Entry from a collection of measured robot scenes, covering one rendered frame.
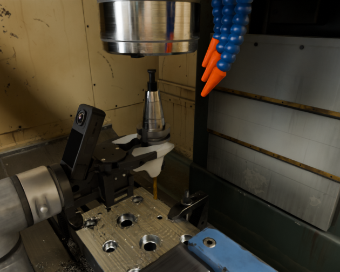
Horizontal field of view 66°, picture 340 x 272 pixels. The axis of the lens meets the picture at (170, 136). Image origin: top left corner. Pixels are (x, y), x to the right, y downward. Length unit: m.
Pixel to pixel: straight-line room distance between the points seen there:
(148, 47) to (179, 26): 0.05
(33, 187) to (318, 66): 0.66
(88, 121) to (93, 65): 1.14
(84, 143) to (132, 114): 1.33
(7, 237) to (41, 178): 0.08
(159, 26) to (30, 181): 0.27
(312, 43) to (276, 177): 0.40
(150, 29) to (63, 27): 1.11
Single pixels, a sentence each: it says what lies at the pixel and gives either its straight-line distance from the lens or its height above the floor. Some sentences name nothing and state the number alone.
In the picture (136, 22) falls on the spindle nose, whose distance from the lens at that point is 0.38.
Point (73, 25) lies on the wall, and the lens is 1.48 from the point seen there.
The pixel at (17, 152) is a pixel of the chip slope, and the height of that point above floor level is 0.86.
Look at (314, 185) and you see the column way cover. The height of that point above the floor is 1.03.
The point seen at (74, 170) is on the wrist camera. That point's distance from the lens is 0.41.
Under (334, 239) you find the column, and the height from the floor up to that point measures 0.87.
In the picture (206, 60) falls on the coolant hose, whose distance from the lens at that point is 0.35.
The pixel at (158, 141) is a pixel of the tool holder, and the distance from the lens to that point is 0.47.
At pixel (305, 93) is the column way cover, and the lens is 0.77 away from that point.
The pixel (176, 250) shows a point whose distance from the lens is 0.32.
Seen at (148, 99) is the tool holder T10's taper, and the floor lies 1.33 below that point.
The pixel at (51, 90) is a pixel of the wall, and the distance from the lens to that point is 1.46.
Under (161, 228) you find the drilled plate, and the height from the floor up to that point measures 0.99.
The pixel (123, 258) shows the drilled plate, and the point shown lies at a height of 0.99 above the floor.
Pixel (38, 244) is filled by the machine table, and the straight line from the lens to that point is 0.84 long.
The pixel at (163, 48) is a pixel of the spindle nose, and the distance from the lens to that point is 0.38.
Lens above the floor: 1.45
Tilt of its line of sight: 24 degrees down
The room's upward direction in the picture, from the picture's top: straight up
